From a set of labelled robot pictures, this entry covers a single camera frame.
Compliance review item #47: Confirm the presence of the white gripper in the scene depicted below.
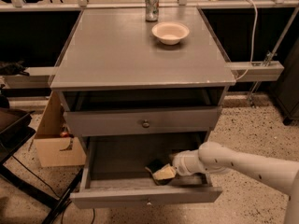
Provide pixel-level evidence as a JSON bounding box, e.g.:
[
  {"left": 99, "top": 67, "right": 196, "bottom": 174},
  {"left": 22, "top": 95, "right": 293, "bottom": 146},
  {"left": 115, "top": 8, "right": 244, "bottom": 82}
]
[{"left": 152, "top": 150, "right": 206, "bottom": 185}]

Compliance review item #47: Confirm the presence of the green and yellow sponge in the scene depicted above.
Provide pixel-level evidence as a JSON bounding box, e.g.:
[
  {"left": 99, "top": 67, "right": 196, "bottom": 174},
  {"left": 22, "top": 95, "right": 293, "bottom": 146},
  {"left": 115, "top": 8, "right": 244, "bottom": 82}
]
[{"left": 145, "top": 160, "right": 166, "bottom": 179}]

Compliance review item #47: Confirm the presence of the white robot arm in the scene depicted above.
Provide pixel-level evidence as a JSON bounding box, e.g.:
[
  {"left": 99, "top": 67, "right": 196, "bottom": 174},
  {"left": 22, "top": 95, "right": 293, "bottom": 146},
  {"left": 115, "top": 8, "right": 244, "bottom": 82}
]
[{"left": 146, "top": 141, "right": 299, "bottom": 224}]

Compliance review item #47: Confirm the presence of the open grey bottom drawer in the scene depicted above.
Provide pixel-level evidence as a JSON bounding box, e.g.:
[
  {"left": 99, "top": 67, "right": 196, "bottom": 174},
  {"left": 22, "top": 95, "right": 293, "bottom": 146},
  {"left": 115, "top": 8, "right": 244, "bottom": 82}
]
[{"left": 71, "top": 133, "right": 221, "bottom": 208}]

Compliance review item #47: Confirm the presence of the grey drawer cabinet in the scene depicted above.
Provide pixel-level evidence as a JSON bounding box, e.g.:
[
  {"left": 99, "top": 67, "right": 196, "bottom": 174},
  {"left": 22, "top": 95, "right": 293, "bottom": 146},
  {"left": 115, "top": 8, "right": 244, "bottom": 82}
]
[{"left": 50, "top": 7, "right": 236, "bottom": 147}]

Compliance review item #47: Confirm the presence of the closed grey middle drawer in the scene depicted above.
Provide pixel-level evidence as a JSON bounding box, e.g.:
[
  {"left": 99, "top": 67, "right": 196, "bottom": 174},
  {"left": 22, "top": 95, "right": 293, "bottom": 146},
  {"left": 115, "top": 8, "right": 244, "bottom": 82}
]
[{"left": 64, "top": 106, "right": 221, "bottom": 136}]

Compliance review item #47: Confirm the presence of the cardboard box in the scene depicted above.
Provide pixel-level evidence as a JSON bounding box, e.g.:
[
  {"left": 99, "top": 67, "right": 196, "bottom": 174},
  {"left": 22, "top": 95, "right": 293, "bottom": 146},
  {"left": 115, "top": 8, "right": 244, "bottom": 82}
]
[{"left": 34, "top": 91, "right": 86, "bottom": 167}]

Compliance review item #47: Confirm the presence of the white paper bowl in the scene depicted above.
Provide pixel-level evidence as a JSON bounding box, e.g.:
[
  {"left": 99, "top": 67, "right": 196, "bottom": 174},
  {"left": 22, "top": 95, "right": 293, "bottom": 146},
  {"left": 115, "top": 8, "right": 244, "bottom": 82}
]
[{"left": 151, "top": 21, "right": 190, "bottom": 46}]

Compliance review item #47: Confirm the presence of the silver soda can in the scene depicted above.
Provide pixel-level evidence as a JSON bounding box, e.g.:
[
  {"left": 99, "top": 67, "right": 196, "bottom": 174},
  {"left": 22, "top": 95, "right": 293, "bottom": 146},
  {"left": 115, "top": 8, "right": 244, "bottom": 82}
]
[{"left": 145, "top": 0, "right": 159, "bottom": 21}]

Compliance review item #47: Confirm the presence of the aluminium rail frame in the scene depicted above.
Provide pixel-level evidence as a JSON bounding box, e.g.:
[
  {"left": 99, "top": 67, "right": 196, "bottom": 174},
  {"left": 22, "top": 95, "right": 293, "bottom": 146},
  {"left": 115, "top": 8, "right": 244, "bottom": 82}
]
[{"left": 0, "top": 0, "right": 299, "bottom": 89}]

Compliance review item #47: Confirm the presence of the black chair frame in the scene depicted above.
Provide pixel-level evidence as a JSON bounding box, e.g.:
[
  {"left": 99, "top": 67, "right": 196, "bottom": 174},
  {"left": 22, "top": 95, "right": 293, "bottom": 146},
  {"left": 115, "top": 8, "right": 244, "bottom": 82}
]
[{"left": 0, "top": 107, "right": 84, "bottom": 224}]

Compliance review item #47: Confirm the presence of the white cable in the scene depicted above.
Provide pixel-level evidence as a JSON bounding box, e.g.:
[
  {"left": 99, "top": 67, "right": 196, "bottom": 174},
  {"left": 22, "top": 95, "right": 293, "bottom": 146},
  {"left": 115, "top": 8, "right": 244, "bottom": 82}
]
[{"left": 234, "top": 0, "right": 259, "bottom": 81}]

